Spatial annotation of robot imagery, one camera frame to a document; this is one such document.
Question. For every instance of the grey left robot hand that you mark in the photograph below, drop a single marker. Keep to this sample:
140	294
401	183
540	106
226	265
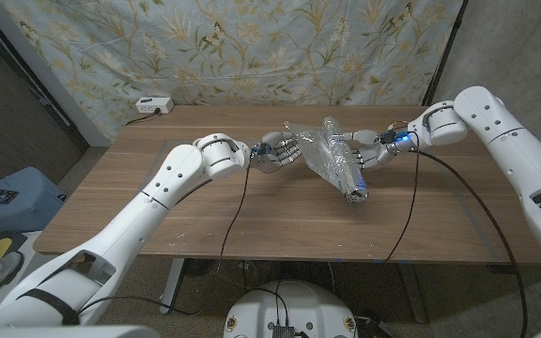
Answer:
275	152

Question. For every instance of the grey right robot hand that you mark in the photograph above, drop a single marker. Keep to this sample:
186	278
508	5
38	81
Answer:
378	150

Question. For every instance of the aluminum foil roll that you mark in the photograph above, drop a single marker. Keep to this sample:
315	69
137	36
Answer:
334	157

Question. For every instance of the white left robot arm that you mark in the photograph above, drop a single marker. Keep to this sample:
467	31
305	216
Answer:
148	206

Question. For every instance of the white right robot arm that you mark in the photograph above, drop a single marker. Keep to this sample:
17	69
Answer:
510	145

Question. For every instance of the floral printed backdrop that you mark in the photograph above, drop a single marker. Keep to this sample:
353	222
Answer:
251	51

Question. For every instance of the black backdrop pole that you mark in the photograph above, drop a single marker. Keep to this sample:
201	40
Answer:
444	51

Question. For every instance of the white power strip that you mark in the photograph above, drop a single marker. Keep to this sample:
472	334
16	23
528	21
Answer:
154	105

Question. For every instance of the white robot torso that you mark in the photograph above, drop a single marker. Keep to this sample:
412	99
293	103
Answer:
294	305

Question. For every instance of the blue plastic bin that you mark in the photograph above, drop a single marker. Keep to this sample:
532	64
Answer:
21	199

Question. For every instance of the black flat device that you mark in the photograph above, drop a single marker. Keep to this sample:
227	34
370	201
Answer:
0	195

